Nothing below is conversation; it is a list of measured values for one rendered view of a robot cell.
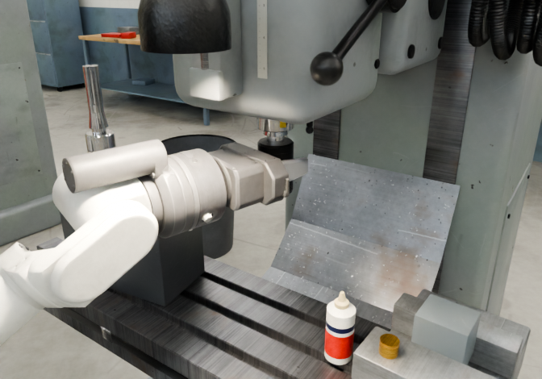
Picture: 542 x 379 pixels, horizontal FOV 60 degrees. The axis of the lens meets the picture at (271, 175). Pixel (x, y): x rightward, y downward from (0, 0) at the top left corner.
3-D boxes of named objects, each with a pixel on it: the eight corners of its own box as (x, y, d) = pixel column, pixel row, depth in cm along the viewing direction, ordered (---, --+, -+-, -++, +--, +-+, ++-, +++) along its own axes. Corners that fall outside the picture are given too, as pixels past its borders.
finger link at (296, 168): (303, 176, 63) (268, 187, 59) (304, 152, 62) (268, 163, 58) (312, 179, 62) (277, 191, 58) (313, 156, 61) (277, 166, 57)
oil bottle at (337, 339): (344, 370, 66) (349, 304, 62) (318, 358, 68) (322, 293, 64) (356, 353, 69) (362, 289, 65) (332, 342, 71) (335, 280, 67)
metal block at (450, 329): (460, 379, 53) (468, 336, 51) (408, 356, 56) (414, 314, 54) (473, 352, 57) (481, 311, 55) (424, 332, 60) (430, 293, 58)
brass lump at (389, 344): (393, 362, 52) (394, 349, 52) (375, 353, 53) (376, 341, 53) (401, 351, 54) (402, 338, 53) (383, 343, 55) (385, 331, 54)
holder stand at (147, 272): (164, 308, 79) (154, 197, 71) (69, 275, 88) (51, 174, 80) (205, 272, 89) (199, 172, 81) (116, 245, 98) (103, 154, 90)
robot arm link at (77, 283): (172, 237, 48) (60, 335, 44) (131, 199, 54) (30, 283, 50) (140, 197, 43) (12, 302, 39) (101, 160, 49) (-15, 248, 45)
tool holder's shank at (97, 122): (108, 134, 79) (99, 66, 75) (88, 135, 79) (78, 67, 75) (110, 129, 82) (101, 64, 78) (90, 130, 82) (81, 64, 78)
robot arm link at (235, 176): (291, 147, 54) (202, 171, 47) (289, 222, 58) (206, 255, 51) (227, 125, 63) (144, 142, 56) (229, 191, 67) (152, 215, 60)
